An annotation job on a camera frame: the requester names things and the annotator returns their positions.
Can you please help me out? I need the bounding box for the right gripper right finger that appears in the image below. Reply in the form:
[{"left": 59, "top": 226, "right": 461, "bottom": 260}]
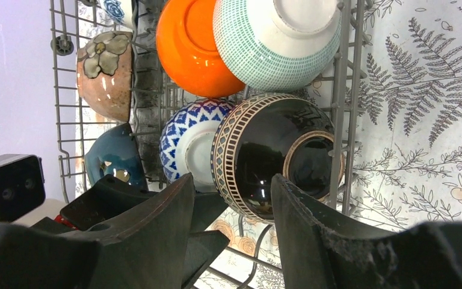
[{"left": 271, "top": 174, "right": 462, "bottom": 288}]

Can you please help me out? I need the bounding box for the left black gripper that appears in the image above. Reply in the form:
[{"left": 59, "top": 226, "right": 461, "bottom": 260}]
[{"left": 33, "top": 174, "right": 229, "bottom": 288}]

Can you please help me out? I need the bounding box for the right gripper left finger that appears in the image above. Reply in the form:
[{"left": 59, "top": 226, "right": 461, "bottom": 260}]
[{"left": 0, "top": 173, "right": 195, "bottom": 288}]

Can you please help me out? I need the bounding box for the blue white zigzag bowl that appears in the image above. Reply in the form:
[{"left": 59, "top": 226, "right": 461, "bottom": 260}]
[{"left": 159, "top": 98, "right": 234, "bottom": 193}]

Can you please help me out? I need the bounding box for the black patterned bowl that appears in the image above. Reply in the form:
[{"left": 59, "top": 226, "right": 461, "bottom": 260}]
[{"left": 211, "top": 93, "right": 334, "bottom": 223}]

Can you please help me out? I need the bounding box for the grey wire dish rack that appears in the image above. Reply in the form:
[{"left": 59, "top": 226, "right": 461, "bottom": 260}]
[{"left": 49, "top": 0, "right": 375, "bottom": 289}]

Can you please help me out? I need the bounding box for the dark blue bowl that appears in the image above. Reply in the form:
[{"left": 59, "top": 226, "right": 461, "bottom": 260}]
[{"left": 84, "top": 123, "right": 148, "bottom": 190}]

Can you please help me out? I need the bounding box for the brown floral bowl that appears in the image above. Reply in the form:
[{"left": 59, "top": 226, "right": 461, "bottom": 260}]
[{"left": 76, "top": 31, "right": 133, "bottom": 122}]

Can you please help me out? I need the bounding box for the orange bowl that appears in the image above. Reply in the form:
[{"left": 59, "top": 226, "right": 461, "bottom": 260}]
[{"left": 156, "top": 0, "right": 245, "bottom": 98}]

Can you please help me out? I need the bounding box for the white blue floral bowl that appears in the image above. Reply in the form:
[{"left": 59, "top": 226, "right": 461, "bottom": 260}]
[{"left": 99, "top": 0, "right": 137, "bottom": 29}]

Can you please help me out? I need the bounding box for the green dotted white bowl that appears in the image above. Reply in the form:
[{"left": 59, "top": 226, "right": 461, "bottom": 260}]
[{"left": 212, "top": 0, "right": 341, "bottom": 92}]

